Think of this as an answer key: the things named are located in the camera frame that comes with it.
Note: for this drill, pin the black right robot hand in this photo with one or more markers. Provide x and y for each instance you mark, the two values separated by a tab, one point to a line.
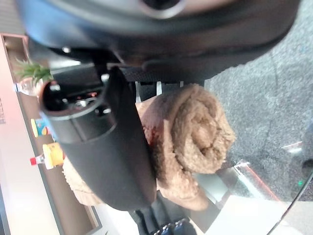
102	151

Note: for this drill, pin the brown fluffy cloth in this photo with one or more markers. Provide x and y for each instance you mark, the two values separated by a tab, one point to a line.
193	137

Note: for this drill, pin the beige woven basket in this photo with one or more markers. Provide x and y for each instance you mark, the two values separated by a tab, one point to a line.
78	191

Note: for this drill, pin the yellow bottle with red cap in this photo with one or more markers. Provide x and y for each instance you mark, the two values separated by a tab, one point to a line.
52	155

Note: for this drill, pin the colourful small box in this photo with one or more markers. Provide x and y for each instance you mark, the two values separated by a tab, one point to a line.
41	128

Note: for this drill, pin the clear plastic water bottle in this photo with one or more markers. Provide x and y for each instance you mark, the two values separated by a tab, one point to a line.
24	88

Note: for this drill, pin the green potted plant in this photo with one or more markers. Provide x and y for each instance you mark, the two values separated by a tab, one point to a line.
33	71

